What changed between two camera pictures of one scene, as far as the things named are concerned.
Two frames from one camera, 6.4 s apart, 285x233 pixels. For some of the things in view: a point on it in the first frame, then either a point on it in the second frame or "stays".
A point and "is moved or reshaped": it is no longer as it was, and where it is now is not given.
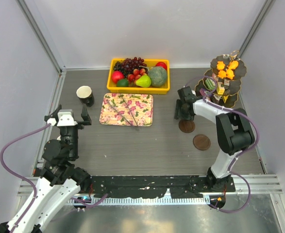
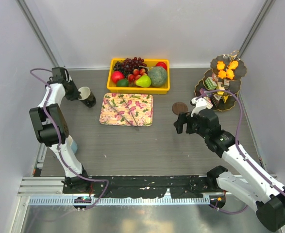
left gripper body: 72,133 to 73,93
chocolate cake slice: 216,98 stays
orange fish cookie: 222,74 stays
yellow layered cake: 220,89 stays
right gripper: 178,113 to 183,118
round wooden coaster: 187,126 is moved or reshaped
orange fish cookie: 220,65 stays
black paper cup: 85,95 stays
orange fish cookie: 229,74 stays
